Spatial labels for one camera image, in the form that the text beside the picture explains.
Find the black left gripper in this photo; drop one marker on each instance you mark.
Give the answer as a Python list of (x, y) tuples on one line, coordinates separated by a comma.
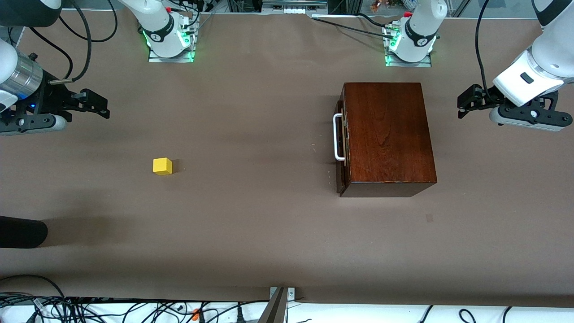
[(486, 95)]

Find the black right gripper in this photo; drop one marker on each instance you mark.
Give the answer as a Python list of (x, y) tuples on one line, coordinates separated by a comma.
[(50, 99)]

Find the yellow cube block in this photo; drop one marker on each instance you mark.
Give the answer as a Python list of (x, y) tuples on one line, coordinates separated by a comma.
[(162, 167)]

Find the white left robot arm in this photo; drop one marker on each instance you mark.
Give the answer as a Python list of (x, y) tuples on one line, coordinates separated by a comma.
[(421, 27)]

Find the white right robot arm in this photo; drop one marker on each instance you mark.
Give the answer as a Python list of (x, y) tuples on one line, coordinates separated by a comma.
[(154, 18)]

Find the dark brown wooden cabinet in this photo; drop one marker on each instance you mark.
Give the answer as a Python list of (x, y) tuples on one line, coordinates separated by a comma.
[(390, 134)]

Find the black rounded object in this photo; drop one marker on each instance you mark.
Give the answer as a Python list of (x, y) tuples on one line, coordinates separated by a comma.
[(22, 232)]

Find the grey power strip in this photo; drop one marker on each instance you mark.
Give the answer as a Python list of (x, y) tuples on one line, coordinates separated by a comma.
[(293, 6)]

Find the black power plug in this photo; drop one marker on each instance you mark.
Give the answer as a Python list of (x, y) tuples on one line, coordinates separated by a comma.
[(240, 316)]

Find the small silver bracket plate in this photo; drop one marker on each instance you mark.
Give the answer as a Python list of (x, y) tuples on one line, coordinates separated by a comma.
[(291, 294)]

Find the dark grey metal post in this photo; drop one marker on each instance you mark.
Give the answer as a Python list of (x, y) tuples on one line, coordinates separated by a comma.
[(274, 309)]

